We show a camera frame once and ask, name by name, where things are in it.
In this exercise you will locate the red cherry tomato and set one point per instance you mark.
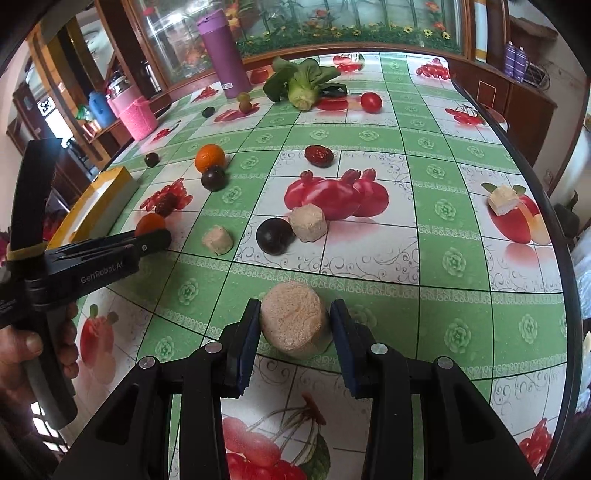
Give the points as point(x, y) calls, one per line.
point(371, 102)

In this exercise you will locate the yellow box with white inside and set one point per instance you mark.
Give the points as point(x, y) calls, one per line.
point(97, 203)

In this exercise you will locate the reddish orange tangerine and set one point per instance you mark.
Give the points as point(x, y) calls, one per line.
point(150, 223)

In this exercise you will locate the medium beige rice cake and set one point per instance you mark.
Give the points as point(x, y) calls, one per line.
point(308, 223)

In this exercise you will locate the purple spray bottle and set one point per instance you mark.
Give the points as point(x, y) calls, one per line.
point(509, 57)
point(521, 63)

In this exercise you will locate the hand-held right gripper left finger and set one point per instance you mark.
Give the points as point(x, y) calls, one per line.
point(244, 348)

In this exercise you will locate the bright red date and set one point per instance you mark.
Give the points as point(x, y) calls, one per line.
point(318, 156)

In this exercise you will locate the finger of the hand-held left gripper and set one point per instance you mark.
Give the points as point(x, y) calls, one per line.
point(101, 240)
point(147, 247)

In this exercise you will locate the black thermos flask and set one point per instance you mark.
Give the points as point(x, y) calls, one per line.
point(148, 77)

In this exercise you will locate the large dark purple plum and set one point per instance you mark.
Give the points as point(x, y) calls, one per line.
point(274, 235)

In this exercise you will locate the brown cardboard box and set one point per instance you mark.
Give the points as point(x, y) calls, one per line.
point(531, 30)

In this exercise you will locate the green fruit print tablecloth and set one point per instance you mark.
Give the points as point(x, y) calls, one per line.
point(415, 277)

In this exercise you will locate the green plastic bag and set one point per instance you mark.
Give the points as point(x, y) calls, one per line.
point(83, 113)

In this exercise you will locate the person's left hand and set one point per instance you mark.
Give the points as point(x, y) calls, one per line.
point(18, 350)

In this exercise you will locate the pink crochet covered jar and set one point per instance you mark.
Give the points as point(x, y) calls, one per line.
point(136, 117)

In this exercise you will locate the small beige rice cake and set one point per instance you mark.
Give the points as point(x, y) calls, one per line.
point(217, 240)

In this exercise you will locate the dark red date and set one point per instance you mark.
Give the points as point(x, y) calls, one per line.
point(165, 204)

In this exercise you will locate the small dark green fruit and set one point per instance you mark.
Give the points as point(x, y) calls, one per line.
point(208, 111)

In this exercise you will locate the small green jujube fruit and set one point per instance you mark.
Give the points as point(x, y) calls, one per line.
point(243, 97)
point(246, 107)

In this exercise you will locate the floral glass partition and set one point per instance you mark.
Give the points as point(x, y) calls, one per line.
point(323, 18)

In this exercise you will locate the small dark plum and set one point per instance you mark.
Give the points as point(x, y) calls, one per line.
point(151, 159)

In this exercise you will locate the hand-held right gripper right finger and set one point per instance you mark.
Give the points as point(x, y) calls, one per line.
point(345, 353)

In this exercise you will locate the purple thermos bottle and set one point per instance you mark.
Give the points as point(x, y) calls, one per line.
point(225, 50)

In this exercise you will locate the large round beige rice cake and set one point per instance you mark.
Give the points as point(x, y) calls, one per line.
point(293, 318)

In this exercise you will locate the green bok choy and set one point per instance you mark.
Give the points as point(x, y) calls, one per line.
point(300, 85)

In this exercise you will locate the blue plastic bottle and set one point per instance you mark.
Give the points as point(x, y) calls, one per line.
point(101, 110)

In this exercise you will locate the pale cream rice cake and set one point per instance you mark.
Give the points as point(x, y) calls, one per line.
point(503, 198)

